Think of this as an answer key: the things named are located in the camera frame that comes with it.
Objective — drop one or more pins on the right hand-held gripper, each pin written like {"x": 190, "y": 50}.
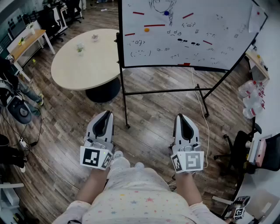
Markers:
{"x": 192, "y": 162}

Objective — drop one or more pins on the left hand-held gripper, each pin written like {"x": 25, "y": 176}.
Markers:
{"x": 96, "y": 157}

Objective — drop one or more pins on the blue round magnet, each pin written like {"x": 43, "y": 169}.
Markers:
{"x": 166, "y": 13}

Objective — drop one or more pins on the person's right forearm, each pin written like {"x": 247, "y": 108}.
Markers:
{"x": 188, "y": 188}

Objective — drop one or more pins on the person's left forearm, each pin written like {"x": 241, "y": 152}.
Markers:
{"x": 92, "y": 186}

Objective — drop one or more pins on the person's left white shoe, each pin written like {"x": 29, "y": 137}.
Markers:
{"x": 118, "y": 155}

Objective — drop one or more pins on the person's white shoe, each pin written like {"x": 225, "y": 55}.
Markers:
{"x": 118, "y": 155}
{"x": 139, "y": 165}

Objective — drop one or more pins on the person's right white shoe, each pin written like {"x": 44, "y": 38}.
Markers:
{"x": 139, "y": 165}

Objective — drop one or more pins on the black mesh office chair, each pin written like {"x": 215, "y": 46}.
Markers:
{"x": 238, "y": 148}

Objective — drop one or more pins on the beige round table black base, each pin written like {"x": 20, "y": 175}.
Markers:
{"x": 87, "y": 67}

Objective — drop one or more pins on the white book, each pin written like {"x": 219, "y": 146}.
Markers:
{"x": 253, "y": 151}

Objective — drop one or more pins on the pink book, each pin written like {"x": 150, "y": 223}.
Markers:
{"x": 261, "y": 153}

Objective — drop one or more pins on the white power strip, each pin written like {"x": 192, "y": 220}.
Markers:
{"x": 22, "y": 142}

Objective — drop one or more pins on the person's star print clothing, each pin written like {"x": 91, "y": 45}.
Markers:
{"x": 140, "y": 201}

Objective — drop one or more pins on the black and white round device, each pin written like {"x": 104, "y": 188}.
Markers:
{"x": 19, "y": 110}

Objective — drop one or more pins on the spare grey gripper device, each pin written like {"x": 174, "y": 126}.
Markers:
{"x": 239, "y": 207}

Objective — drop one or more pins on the black plastic buckle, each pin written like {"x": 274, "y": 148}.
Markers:
{"x": 74, "y": 222}

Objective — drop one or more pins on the light wooden side table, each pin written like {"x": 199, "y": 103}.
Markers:
{"x": 258, "y": 65}

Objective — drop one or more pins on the whiteboard on black stand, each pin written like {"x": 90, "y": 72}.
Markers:
{"x": 197, "y": 28}

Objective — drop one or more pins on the orange round magnet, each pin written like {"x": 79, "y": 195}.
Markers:
{"x": 146, "y": 30}

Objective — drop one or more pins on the white metal rack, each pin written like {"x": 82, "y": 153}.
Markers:
{"x": 8, "y": 197}

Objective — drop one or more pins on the wooden desk with white legs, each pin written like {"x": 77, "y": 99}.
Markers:
{"x": 26, "y": 43}

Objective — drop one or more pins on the small yellow green plant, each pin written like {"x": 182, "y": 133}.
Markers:
{"x": 22, "y": 41}

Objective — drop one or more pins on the plant in white pot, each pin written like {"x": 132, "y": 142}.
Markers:
{"x": 31, "y": 28}

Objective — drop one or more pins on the white paper sheet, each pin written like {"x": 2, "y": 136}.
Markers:
{"x": 256, "y": 22}

